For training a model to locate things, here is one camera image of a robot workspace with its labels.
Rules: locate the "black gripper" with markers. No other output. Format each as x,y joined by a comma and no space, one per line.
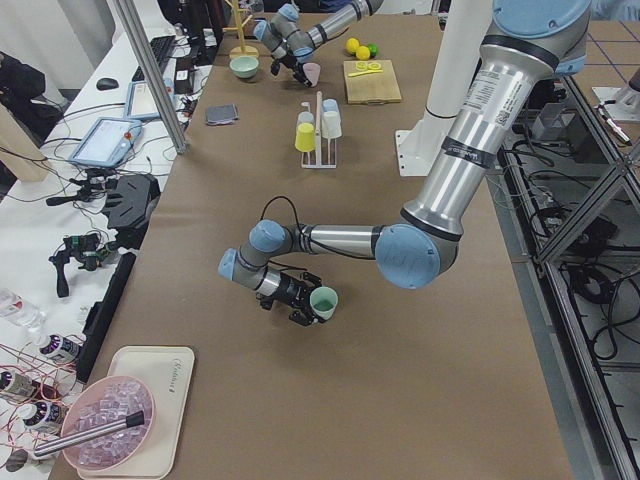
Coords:
292,63
286,288

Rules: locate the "green plastic cup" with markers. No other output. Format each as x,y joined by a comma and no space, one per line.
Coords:
323,302

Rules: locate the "pink plastic cup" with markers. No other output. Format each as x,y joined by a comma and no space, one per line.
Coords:
312,72

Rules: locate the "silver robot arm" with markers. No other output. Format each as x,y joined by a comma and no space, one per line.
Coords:
491,56
292,47

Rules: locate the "grey plastic cup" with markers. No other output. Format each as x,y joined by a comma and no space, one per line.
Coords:
305,117

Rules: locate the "light blue plastic cup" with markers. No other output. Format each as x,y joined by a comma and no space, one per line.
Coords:
330,105

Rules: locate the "white plastic cup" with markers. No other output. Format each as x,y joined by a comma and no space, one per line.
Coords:
331,125

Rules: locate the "yellow plastic cup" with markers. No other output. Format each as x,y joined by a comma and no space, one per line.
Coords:
305,137

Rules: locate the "light green bowl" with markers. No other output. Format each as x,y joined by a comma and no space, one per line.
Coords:
244,67

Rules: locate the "wooden mug tree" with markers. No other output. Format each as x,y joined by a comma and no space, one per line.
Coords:
241,18

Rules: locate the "whole yellow lemon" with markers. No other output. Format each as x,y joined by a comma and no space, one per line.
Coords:
357,49

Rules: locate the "yellow plastic knife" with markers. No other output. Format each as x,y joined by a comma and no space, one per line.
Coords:
363,73

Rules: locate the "grey folded cloth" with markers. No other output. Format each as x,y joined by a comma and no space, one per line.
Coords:
221,114

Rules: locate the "wooden cutting board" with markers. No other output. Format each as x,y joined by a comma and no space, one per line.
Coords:
372,89

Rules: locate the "black keyboard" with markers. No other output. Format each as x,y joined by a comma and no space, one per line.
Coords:
162,47

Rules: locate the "blue teach pendant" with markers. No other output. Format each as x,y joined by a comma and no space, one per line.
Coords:
107,142
139,103

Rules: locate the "cream plastic tray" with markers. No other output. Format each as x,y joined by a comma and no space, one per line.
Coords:
166,371

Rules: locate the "black computer mouse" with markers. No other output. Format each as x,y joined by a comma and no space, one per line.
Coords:
106,83

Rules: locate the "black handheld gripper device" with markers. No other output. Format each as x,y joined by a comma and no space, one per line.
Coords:
87,250

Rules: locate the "pink bowl of ice cubes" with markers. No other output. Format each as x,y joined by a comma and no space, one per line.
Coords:
110,399

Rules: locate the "plastic water bottle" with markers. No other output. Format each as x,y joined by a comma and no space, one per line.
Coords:
19,311

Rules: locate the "white wire cup rack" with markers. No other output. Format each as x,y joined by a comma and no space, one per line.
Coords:
325,154

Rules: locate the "aluminium frame post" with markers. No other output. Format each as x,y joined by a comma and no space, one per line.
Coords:
136,34

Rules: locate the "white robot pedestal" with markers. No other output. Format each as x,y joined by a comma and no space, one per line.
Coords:
466,25

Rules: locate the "metal scoop handle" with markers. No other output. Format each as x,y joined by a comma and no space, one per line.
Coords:
132,420

